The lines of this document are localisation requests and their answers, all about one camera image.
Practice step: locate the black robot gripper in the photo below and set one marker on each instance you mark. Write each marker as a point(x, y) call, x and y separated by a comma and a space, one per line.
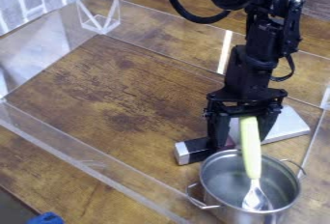
point(245, 96)

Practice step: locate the small silver pot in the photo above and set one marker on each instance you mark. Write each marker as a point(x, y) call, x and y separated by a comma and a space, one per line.
point(239, 200)

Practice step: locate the yellow handled metal spoon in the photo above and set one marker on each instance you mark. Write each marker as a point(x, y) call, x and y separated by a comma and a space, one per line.
point(251, 150)

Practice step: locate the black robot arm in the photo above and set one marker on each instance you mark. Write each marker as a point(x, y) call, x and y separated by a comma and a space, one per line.
point(273, 38)

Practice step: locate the grey flat metal box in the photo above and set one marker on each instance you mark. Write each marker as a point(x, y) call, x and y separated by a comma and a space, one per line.
point(289, 126)

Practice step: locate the black and silver block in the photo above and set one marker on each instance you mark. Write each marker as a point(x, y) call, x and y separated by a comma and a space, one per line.
point(197, 150)

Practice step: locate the clear acrylic barrier panel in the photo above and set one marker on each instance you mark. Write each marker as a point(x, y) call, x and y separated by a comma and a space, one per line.
point(96, 107)

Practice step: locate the blue object at corner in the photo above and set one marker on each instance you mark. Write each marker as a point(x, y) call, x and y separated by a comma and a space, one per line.
point(46, 218)

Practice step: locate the clear acrylic corner bracket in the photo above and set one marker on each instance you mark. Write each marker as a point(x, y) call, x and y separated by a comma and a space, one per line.
point(98, 23)

